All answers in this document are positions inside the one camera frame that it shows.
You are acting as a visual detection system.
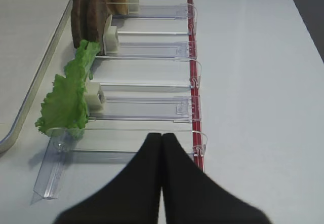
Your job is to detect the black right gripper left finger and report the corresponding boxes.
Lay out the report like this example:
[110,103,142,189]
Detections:
[54,133,161,223]

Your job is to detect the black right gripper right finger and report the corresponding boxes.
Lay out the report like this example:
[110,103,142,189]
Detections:
[161,133,270,223]

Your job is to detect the green lettuce leaf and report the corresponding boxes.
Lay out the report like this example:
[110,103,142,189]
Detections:
[35,40,101,135]

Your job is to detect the brown meat patty front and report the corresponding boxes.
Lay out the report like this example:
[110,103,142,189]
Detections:
[70,0,90,49]

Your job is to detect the white pusher block near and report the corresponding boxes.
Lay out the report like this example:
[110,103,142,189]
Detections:
[84,82,105,111]

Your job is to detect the clear plastic right rack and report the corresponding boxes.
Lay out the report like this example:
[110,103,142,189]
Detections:
[33,0,194,199]

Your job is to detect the white pusher block middle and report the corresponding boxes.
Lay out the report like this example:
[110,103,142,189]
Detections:
[103,15,119,55]

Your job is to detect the metal baking tray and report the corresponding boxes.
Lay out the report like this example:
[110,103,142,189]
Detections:
[1,0,72,152]

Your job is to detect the red rack rail strip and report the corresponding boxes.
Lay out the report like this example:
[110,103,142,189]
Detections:
[187,0,205,171]

